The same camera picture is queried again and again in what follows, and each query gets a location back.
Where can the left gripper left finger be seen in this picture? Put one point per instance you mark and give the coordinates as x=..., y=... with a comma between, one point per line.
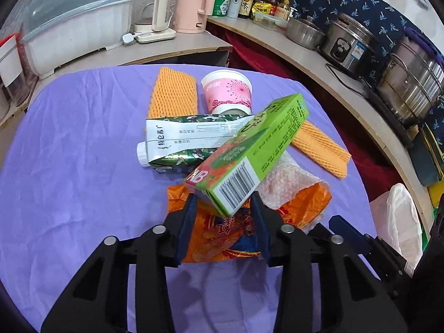
x=95, y=300

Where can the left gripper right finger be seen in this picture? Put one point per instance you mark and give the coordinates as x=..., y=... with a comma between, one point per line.
x=325, y=285

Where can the clear plastic bag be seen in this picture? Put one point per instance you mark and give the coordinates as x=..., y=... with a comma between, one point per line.
x=284, y=181

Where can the orange snack wrapper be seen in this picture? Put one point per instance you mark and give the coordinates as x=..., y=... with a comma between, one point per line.
x=214, y=239

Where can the orange foam net sleeve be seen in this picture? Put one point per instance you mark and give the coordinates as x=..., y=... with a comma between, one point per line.
x=320, y=148

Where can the green cardboard box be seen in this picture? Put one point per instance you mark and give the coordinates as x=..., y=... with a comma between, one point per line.
x=231, y=174

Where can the green white milk carton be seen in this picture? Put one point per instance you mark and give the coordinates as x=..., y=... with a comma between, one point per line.
x=180, y=144

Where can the pink paper cup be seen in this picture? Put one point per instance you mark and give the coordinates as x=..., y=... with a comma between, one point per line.
x=227, y=92

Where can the white lined trash bin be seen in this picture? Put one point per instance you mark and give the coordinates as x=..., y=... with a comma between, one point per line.
x=396, y=222

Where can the yellow electric pot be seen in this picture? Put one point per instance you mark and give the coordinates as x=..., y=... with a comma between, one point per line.
x=435, y=191

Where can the red velvet cloth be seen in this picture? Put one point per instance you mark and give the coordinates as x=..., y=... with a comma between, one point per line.
x=377, y=173

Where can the purple table cloth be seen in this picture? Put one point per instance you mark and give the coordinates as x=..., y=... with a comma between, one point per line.
x=71, y=178

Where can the blue yellow stacked basins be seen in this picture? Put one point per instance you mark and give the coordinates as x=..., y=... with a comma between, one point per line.
x=426, y=156

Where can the black induction cooktop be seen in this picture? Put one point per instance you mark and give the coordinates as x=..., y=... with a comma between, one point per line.
x=398, y=129

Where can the large steel steamer pot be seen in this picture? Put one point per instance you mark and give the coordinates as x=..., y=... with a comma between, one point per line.
x=410, y=83

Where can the white cup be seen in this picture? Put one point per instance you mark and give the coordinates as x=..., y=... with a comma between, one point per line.
x=10, y=65

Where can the steel rice cooker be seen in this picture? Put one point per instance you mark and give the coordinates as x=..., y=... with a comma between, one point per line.
x=347, y=44

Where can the purple cloth on pot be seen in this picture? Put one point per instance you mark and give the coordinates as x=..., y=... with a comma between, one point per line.
x=425, y=44

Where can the small steel lidded pot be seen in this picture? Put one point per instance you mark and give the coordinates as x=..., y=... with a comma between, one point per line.
x=304, y=32

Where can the white dish rack box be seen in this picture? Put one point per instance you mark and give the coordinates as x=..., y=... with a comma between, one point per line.
x=58, y=31

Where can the white glass kettle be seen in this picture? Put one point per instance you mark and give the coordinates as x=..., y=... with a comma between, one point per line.
x=151, y=22

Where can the navy patterned cloth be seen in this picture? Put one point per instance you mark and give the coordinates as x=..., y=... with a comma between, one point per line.
x=386, y=19

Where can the dark soy sauce bottle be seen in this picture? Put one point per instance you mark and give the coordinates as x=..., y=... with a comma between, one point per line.
x=245, y=8

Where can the pink electric kettle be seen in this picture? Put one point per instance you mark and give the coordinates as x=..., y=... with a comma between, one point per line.
x=190, y=16

